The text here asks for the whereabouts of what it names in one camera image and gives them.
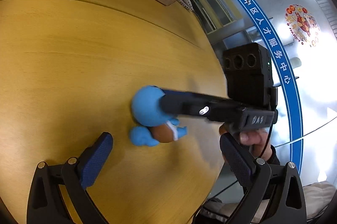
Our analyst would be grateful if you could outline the blue turtle figurine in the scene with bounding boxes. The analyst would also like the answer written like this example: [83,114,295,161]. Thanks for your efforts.
[129,85,187,147]

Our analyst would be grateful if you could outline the operator right hand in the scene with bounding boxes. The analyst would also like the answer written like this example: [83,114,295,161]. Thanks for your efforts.
[233,129,275,162]

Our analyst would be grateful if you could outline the black cable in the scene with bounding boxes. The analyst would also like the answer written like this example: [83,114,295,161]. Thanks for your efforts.
[256,123,275,159]

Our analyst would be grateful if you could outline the black camera box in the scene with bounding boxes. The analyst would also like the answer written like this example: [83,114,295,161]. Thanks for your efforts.
[222,43,278,111]

